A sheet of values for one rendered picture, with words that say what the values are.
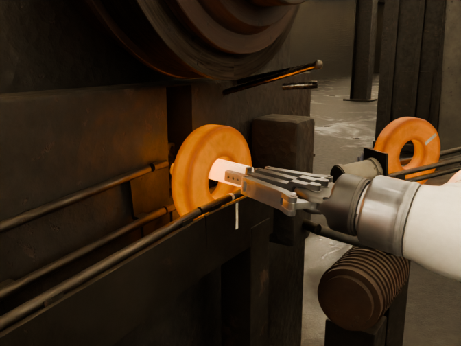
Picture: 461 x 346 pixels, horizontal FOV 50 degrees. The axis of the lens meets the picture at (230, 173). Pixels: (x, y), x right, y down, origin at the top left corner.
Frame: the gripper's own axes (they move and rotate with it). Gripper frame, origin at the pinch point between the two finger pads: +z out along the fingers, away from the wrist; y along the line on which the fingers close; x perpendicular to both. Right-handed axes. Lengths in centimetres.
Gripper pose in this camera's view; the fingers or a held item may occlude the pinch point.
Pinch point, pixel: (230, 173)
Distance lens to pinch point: 71.6
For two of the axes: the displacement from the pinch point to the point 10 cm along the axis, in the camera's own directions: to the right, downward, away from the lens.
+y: 5.5, -2.0, 8.1
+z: -8.3, -2.2, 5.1
